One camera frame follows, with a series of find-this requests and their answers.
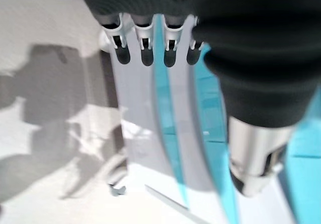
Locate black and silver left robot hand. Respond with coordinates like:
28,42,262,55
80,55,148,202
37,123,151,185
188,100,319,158
74,0,321,197

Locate translucent blue drawer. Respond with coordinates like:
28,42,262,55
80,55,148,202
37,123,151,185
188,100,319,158
284,87,321,224
152,14,189,208
192,42,240,224

